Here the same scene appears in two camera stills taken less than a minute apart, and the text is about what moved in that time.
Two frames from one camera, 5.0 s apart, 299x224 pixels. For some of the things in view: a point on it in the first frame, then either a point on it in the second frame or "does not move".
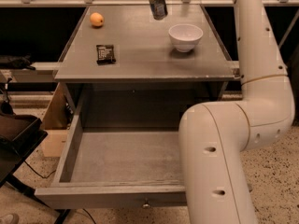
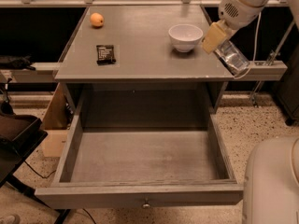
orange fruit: x=96 y=19 does not move
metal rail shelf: x=49 y=72 does not move
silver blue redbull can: x=159 y=8 → x=234 y=57
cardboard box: x=55 y=133 does not move
